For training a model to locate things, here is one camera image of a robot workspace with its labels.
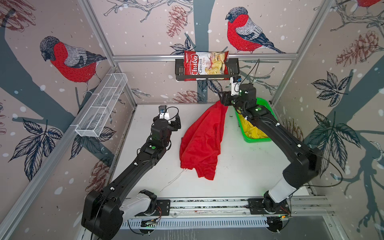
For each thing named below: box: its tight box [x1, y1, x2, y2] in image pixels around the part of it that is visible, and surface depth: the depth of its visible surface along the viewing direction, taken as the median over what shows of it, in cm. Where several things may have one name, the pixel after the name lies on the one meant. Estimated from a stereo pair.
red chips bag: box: [183, 50, 230, 82], surface depth 90 cm
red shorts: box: [179, 100, 228, 181], surface depth 86 cm
